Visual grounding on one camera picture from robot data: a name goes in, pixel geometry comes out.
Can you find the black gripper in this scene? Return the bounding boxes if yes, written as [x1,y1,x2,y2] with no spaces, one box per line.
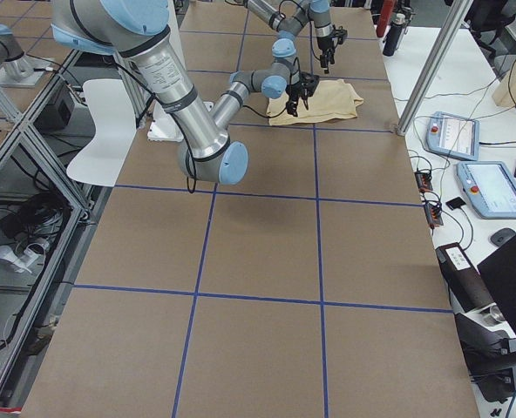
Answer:
[285,73,320,117]
[316,25,346,74]

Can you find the beige long-sleeve printed shirt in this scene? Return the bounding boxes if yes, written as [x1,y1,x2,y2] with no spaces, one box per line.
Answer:
[267,79,364,126]

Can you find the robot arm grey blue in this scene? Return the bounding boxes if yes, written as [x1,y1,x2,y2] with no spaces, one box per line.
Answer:
[51,1,331,185]
[234,0,348,74]

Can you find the black water bottle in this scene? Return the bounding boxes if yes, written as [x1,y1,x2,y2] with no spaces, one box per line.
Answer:
[383,13,406,57]

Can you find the red bottle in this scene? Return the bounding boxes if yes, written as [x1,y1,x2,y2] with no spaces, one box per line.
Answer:
[376,0,396,38]

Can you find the blue teach pendant far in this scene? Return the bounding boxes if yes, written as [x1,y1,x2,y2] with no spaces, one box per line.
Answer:
[425,111,480,161]

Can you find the blue teach pendant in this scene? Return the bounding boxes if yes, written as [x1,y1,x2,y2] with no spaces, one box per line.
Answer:
[425,111,480,161]
[456,161,516,219]

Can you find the white plastic chair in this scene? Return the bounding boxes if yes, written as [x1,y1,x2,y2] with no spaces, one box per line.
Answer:
[66,79,137,186]

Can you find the blue teach pendant near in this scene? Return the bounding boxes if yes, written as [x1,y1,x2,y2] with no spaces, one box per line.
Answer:
[456,161,516,219]

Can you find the black box white label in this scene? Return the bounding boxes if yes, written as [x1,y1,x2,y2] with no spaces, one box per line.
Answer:
[435,243,494,312]

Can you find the black computer mouse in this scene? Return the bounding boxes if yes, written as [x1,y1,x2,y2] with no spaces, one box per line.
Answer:
[490,227,516,247]

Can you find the grey aluminium frame post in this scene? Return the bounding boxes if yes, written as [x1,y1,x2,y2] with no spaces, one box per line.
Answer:
[396,0,473,137]

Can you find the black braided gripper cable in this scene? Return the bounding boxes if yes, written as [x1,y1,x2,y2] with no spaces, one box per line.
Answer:
[185,99,290,194]

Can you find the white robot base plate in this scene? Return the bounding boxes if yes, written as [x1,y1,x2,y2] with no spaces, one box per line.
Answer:
[147,104,184,142]

